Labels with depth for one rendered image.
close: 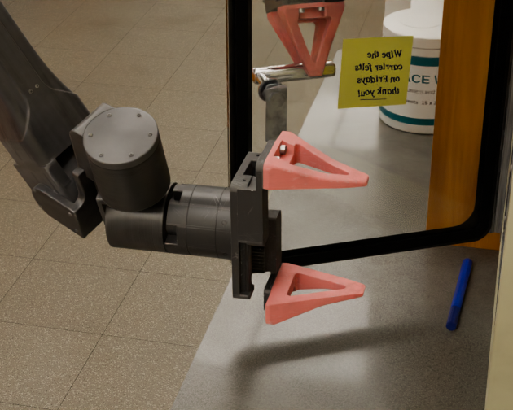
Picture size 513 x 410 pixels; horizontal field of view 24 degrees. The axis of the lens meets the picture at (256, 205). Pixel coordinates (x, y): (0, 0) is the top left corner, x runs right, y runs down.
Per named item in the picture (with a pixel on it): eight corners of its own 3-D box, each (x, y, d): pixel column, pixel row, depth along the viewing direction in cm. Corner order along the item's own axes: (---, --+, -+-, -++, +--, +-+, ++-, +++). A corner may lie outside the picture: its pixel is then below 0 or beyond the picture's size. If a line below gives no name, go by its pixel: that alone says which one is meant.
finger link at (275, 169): (361, 173, 86) (236, 162, 88) (359, 259, 89) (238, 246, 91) (375, 136, 92) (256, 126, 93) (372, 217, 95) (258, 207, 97)
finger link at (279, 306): (359, 257, 89) (238, 245, 91) (357, 337, 92) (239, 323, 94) (372, 215, 95) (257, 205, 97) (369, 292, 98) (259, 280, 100)
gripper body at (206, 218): (253, 186, 88) (158, 177, 90) (255, 303, 93) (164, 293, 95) (272, 151, 94) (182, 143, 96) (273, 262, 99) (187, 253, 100)
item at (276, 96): (287, 141, 120) (288, 89, 117) (266, 143, 119) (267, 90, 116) (282, 133, 121) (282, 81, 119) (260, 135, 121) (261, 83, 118)
